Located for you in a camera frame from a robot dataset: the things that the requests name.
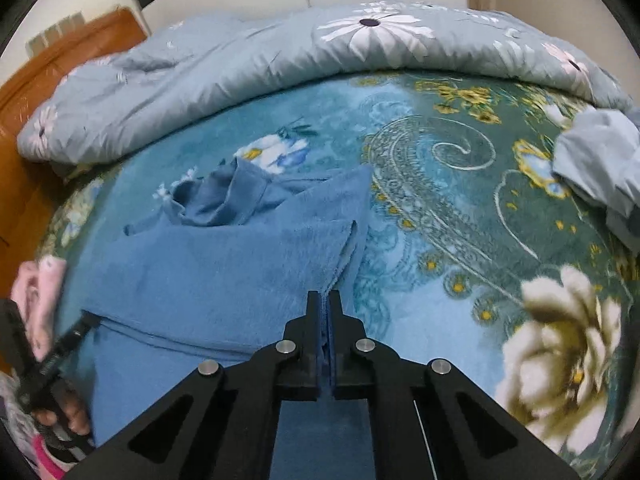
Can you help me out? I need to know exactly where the orange wooden headboard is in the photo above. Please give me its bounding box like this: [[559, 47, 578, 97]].
[[0, 6, 149, 282]]

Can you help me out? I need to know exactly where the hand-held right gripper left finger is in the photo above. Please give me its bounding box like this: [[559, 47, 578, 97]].
[[65, 290, 328, 480]]

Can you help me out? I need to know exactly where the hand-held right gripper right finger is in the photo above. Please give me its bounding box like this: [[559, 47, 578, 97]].
[[327, 290, 583, 480]]

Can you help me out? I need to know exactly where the blue sweater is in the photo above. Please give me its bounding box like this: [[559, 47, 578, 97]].
[[80, 157, 376, 480]]

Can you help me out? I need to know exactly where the teal floral blanket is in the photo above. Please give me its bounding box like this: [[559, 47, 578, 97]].
[[37, 71, 640, 480]]

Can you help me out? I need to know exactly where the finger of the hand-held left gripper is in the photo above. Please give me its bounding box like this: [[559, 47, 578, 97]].
[[30, 310, 102, 407]]

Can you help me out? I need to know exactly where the person's left hand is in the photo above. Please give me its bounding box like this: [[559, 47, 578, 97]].
[[34, 391, 92, 437]]

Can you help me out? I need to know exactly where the wall radiator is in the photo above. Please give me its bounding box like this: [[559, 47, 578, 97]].
[[24, 9, 84, 57]]

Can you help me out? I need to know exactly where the pink fluffy garment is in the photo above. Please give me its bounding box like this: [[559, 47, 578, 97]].
[[12, 256, 69, 362]]

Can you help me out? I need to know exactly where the light blue floral quilt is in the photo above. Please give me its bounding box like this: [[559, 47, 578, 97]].
[[17, 0, 637, 172]]

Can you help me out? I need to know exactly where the light blue shirt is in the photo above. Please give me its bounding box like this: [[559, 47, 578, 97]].
[[551, 106, 640, 254]]

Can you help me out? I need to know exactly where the person's left forearm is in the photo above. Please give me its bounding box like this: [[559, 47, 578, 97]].
[[30, 432, 79, 476]]

